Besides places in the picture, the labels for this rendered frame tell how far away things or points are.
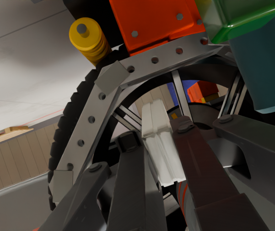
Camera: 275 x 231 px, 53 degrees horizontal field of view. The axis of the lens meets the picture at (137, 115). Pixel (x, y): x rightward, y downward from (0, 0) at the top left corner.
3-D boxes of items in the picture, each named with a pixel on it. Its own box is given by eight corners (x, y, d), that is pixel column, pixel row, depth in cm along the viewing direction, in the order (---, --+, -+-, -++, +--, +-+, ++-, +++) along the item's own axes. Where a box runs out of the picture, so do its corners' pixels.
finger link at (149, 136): (176, 184, 14) (162, 189, 14) (165, 137, 21) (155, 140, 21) (155, 131, 13) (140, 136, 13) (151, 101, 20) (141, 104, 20)
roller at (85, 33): (93, 57, 76) (100, 77, 76) (59, 18, 46) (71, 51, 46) (113, 50, 76) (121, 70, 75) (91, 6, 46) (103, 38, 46)
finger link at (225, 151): (178, 153, 12) (247, 129, 11) (168, 120, 17) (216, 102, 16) (190, 183, 12) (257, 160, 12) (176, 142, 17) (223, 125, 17)
